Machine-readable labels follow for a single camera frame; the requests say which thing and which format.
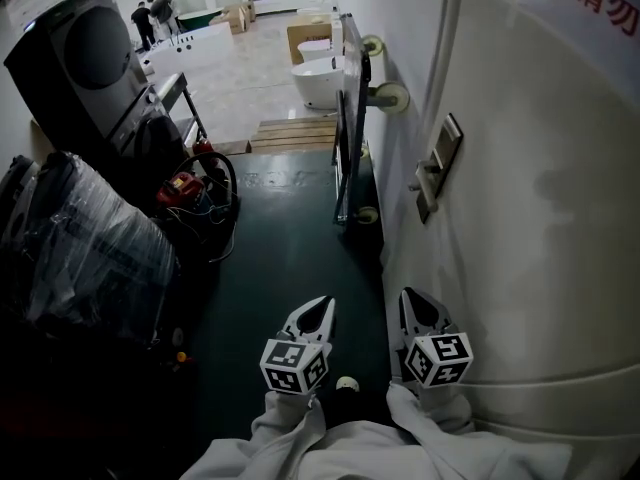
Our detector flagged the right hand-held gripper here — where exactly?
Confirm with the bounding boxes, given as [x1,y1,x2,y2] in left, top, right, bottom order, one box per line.
[394,287,475,395]

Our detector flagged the tangled floor cables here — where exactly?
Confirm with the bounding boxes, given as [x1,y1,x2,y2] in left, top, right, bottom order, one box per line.
[166,201,240,265]

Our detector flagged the person's torso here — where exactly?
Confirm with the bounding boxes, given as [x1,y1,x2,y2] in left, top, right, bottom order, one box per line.
[178,416,574,480]

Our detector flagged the silver door lever handle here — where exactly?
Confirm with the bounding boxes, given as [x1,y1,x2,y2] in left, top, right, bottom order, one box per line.
[407,159,444,195]

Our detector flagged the platform cart with cream casters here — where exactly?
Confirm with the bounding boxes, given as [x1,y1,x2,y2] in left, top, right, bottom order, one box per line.
[331,12,412,227]

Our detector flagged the steel frame table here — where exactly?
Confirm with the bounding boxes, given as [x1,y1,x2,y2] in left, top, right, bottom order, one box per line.
[153,71,209,145]

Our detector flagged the silver front-load washer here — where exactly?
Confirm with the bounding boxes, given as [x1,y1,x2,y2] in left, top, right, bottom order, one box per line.
[106,82,190,180]

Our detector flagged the green bathtub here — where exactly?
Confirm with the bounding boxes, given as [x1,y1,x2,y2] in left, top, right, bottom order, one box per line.
[176,6,227,25]

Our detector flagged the large cardboard box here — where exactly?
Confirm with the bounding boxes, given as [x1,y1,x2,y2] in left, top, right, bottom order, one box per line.
[285,13,336,67]

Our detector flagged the white door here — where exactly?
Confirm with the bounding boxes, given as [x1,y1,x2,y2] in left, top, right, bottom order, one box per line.
[382,0,640,422]

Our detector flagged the person's right forearm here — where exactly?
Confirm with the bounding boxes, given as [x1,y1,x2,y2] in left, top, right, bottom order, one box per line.
[386,380,475,440]

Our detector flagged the white bathtub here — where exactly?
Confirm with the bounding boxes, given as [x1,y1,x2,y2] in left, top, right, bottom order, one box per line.
[141,21,236,78]

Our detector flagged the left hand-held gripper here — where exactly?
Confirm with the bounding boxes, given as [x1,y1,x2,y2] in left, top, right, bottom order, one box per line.
[258,295,338,396]

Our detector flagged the small white toilet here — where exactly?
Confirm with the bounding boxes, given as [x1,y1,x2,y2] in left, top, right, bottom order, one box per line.
[296,38,335,65]

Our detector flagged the red portable machine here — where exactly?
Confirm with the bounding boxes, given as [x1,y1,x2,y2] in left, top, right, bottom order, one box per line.
[155,169,207,210]

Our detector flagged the open cardboard boxes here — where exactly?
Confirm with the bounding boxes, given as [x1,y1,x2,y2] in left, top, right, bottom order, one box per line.
[209,0,258,36]

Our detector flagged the wooden pallet step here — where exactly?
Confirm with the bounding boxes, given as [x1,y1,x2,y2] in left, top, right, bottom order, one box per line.
[248,117,340,155]

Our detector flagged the dark grey front-load washer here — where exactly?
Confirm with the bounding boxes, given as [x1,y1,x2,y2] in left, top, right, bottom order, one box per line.
[3,0,152,143]

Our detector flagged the silver door lock plate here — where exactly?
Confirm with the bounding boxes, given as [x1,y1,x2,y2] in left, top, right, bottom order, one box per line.
[416,112,465,226]

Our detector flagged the black hose loop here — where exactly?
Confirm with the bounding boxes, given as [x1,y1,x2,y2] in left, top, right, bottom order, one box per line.
[183,150,241,220]

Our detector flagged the large white toilet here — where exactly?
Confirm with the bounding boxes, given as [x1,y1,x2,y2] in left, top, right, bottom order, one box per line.
[290,54,347,113]

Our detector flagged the person's legs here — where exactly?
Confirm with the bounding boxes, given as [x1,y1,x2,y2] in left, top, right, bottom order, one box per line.
[319,386,397,427]

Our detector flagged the dark rounded appliance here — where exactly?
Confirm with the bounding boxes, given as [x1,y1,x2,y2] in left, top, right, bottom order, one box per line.
[0,153,42,250]

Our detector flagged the plastic-wrapped dark appliance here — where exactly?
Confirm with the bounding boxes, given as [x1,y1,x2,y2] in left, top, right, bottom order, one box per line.
[0,149,177,343]

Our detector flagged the person's left forearm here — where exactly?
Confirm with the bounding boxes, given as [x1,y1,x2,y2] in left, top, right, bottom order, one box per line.
[248,390,327,458]

